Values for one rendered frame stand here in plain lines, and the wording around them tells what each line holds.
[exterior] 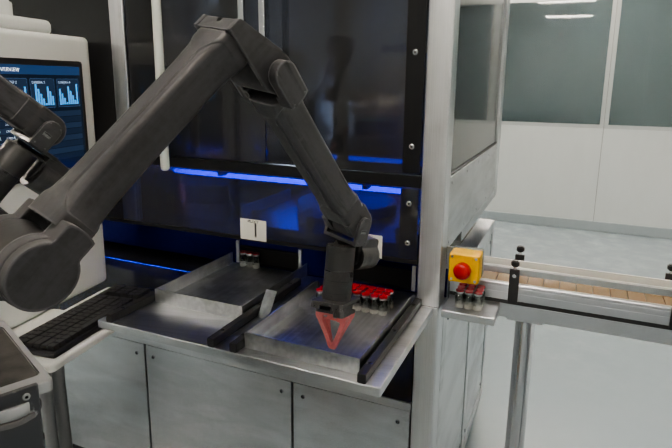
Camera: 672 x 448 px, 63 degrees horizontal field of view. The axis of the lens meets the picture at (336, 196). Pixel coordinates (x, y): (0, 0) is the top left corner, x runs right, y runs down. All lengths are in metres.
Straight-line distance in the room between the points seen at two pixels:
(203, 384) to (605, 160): 4.79
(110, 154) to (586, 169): 5.49
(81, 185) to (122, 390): 1.52
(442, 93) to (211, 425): 1.26
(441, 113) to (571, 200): 4.73
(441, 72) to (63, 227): 0.91
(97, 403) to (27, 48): 1.25
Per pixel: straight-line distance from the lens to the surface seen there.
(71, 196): 0.65
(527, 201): 6.00
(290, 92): 0.77
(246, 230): 1.56
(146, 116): 0.67
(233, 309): 1.33
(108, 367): 2.12
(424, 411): 1.54
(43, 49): 1.66
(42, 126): 1.07
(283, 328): 1.27
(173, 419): 2.02
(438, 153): 1.31
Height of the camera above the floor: 1.43
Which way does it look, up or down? 12 degrees down
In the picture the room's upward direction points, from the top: 1 degrees clockwise
